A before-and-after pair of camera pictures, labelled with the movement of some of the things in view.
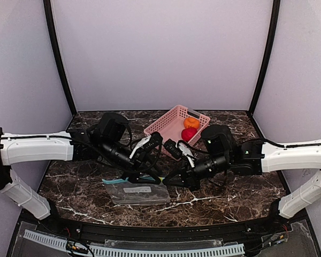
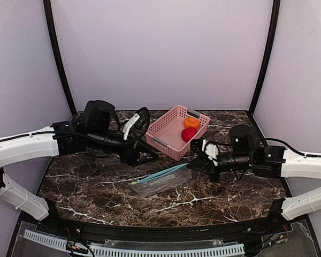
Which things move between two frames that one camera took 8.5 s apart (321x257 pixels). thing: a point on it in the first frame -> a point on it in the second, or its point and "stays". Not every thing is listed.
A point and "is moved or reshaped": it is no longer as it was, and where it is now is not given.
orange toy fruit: (191, 122) stays
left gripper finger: (144, 180) -> (152, 153)
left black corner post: (47, 7) stays
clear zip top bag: (125, 191) is moved or reshaped
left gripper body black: (138, 166) -> (131, 152)
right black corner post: (266, 63) stays
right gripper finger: (183, 183) -> (199, 169)
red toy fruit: (187, 133) stays
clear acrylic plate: (161, 242) stays
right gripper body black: (188, 174) -> (212, 164)
